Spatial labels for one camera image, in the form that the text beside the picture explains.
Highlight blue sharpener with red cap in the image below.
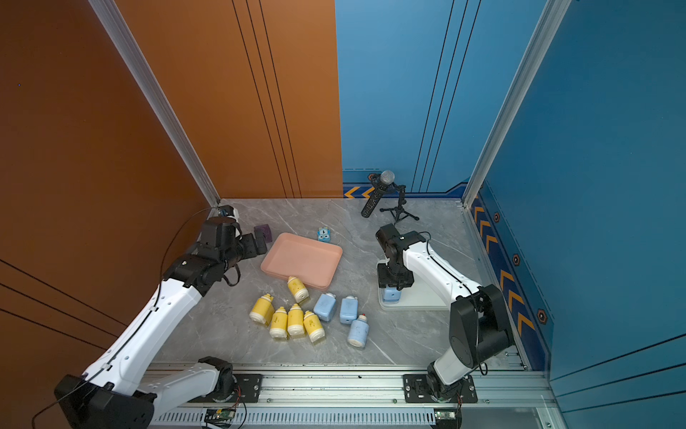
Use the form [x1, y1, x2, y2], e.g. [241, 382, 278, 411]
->
[348, 314, 369, 349]

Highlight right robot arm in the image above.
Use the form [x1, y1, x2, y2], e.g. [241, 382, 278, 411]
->
[376, 225, 515, 402]

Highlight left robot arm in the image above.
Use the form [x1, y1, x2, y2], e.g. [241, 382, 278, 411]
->
[55, 210, 267, 428]

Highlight purple cube sharpener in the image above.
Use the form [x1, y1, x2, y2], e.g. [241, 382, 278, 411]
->
[254, 225, 273, 243]

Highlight white plastic tray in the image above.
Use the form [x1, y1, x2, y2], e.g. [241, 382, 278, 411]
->
[377, 259, 448, 311]

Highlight pink plastic tray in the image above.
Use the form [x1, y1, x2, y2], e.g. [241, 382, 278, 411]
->
[261, 232, 343, 291]

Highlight yellow sharpener far left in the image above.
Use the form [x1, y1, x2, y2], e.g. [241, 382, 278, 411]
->
[249, 293, 275, 325]

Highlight yellow sharpener near tray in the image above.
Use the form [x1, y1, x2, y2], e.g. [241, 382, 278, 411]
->
[287, 276, 309, 303]

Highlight blue cartoon sharpener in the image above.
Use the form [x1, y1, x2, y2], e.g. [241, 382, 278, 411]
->
[317, 227, 332, 243]

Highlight black microphone on tripod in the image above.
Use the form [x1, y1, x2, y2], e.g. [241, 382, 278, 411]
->
[361, 170, 420, 225]

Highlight green circuit board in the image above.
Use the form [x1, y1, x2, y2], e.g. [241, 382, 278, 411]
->
[203, 409, 236, 428]

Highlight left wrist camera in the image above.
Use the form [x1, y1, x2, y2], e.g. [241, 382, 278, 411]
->
[217, 205, 239, 221]

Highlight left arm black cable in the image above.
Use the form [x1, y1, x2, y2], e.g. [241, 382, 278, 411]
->
[30, 206, 221, 429]

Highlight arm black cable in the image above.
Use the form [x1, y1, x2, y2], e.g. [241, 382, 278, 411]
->
[30, 206, 221, 429]
[417, 231, 489, 376]

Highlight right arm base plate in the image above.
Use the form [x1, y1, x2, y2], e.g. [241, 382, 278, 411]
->
[402, 374, 478, 404]

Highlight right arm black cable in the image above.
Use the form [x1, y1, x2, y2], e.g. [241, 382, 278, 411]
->
[417, 231, 489, 376]

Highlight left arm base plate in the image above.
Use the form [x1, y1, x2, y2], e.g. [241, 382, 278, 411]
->
[202, 374, 263, 404]

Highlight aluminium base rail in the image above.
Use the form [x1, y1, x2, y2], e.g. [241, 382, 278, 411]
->
[151, 365, 566, 428]

